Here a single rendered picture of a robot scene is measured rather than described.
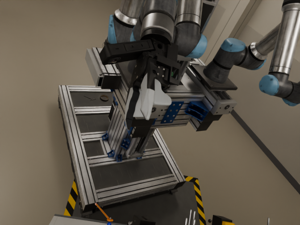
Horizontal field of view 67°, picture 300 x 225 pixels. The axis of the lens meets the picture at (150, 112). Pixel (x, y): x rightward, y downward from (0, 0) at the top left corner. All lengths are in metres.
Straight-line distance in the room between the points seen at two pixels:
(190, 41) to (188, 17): 0.07
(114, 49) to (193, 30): 0.31
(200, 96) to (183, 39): 0.73
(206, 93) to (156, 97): 0.97
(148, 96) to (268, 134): 2.96
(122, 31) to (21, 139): 1.53
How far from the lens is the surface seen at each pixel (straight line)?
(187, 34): 0.69
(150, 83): 0.41
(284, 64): 1.04
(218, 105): 1.31
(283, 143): 3.23
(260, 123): 3.36
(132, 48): 0.48
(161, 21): 0.53
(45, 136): 2.25
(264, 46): 1.35
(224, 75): 1.38
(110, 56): 0.45
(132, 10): 0.94
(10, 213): 1.89
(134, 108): 0.48
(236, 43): 1.34
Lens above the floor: 1.72
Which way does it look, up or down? 38 degrees down
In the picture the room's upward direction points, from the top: 25 degrees clockwise
